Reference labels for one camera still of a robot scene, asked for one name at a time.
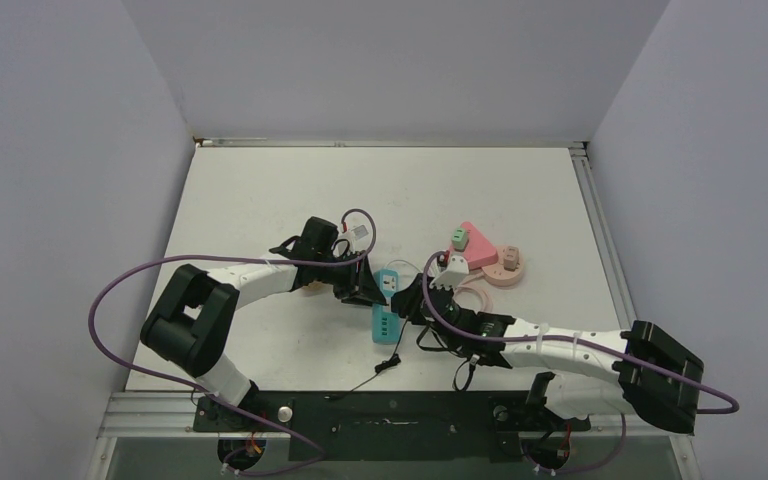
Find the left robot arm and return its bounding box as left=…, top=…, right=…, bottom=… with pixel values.
left=140, top=217, right=387, bottom=430

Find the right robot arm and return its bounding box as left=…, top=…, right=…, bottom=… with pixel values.
left=391, top=275, right=704, bottom=434

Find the aluminium table frame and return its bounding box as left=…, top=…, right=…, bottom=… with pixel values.
left=85, top=137, right=703, bottom=480

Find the green plug adapter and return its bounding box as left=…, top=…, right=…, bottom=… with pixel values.
left=451, top=226, right=469, bottom=252

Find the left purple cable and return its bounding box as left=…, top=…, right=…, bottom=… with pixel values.
left=87, top=208, right=379, bottom=478

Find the pink triangular power strip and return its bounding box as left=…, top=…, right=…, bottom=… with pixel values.
left=448, top=221, right=497, bottom=271

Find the purple cable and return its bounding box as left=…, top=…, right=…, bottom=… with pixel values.
left=420, top=250, right=741, bottom=477
left=87, top=208, right=379, bottom=478

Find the teal power strip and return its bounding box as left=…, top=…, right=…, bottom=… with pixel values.
left=371, top=268, right=402, bottom=345

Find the beige plug on round socket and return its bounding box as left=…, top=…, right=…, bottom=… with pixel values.
left=500, top=246, right=520, bottom=270

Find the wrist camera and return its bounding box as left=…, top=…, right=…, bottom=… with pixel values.
left=336, top=225, right=372, bottom=254
left=429, top=255, right=470, bottom=291

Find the black plug with thin cable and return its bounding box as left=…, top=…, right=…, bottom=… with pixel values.
left=325, top=319, right=409, bottom=401

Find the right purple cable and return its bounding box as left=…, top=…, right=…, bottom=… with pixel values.
left=420, top=250, right=741, bottom=477

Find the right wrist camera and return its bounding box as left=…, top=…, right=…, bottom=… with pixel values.
left=429, top=255, right=470, bottom=291

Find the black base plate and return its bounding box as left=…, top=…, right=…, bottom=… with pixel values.
left=191, top=389, right=592, bottom=463

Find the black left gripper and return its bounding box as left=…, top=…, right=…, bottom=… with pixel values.
left=314, top=249, right=384, bottom=307

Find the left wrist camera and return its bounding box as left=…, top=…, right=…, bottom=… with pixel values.
left=336, top=225, right=372, bottom=254

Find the beige cube adapter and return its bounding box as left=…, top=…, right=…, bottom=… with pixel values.
left=304, top=281, right=330, bottom=292

